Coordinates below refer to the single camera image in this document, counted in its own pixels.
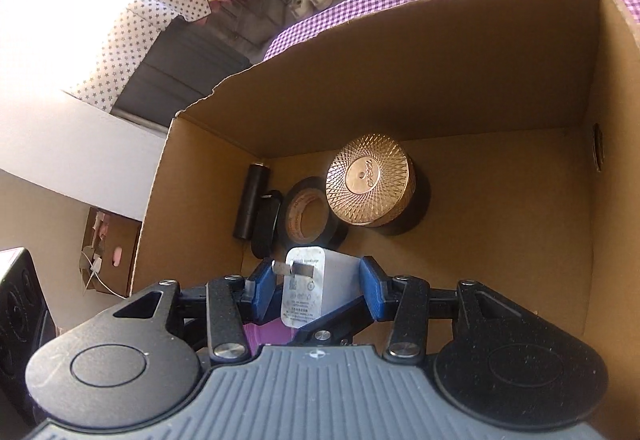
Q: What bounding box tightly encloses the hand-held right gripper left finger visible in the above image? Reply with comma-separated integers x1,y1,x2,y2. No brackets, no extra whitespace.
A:
112,260,281,364

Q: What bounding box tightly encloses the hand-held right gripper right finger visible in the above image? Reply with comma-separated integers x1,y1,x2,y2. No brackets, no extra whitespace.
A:
360,256,517,364

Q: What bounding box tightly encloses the white charger plug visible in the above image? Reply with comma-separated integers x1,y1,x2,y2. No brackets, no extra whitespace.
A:
271,246,364,330

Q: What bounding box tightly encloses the black key fob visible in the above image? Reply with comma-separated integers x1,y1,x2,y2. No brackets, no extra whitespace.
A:
251,190,284,259

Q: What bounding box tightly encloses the brown cardboard box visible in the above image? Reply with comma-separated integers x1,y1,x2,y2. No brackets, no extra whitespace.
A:
127,0,640,353

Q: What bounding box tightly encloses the pink scalloped lid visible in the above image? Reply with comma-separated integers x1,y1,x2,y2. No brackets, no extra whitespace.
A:
244,320,302,352

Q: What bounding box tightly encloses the black cylinder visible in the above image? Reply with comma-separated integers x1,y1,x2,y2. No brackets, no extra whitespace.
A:
232,161,274,241

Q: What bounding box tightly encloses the black tape roll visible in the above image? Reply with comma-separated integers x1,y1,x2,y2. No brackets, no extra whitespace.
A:
280,176,350,252

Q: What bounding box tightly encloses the black jar with gold lid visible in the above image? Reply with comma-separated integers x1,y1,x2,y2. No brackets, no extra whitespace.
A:
325,133,432,237

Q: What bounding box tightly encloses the small open cardboard box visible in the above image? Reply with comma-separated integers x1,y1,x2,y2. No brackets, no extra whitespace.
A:
79,206,143,299

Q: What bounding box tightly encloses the dark grey cabinet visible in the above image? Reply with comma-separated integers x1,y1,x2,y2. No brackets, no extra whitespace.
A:
112,15,257,127

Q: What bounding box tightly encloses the white star-print cloth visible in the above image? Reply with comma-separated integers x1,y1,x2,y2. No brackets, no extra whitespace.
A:
65,0,214,114

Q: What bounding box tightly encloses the purple checked tablecloth with rabbit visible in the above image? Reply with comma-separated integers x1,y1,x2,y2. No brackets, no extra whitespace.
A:
262,0,640,64

